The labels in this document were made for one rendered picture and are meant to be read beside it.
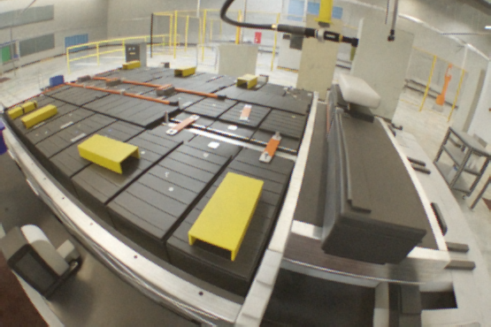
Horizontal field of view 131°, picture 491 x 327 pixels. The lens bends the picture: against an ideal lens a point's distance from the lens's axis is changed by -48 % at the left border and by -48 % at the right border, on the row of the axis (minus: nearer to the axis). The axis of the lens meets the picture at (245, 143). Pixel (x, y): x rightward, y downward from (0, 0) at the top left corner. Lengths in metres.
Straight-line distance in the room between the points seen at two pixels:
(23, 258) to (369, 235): 0.55
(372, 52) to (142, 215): 4.81
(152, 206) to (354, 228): 0.33
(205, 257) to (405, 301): 0.44
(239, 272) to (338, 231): 0.15
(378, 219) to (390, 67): 4.77
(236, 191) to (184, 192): 0.10
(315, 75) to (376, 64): 1.40
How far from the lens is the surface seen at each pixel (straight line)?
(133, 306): 0.45
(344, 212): 0.29
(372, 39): 4.89
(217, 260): 0.32
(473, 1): 0.15
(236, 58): 5.03
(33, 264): 0.48
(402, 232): 0.33
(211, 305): 0.31
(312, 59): 4.87
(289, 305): 0.56
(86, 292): 0.50
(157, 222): 0.37
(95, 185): 0.48
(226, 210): 0.34
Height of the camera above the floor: 1.28
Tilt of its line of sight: 29 degrees down
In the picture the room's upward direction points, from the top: 6 degrees clockwise
